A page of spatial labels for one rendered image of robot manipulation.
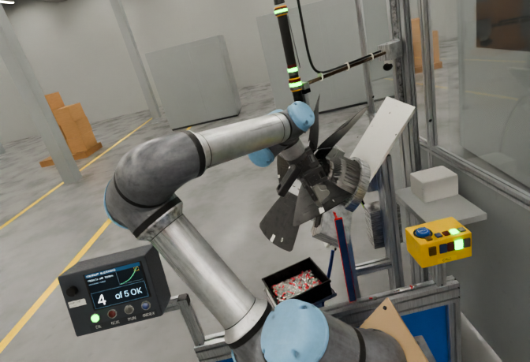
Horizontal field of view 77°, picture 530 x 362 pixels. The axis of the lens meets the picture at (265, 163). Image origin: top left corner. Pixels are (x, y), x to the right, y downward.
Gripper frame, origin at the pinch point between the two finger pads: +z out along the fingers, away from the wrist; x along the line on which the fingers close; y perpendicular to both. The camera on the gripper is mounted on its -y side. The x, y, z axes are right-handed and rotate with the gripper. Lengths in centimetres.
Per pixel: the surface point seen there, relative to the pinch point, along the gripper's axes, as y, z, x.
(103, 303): -66, -18, -20
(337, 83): 130, 115, 553
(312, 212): -3.0, 1.3, -0.3
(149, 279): -52, -17, -19
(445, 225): 31.2, 21.2, -12.9
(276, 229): -21.9, 15.3, 25.0
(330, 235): -2.7, 20.1, 9.6
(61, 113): -428, -123, 707
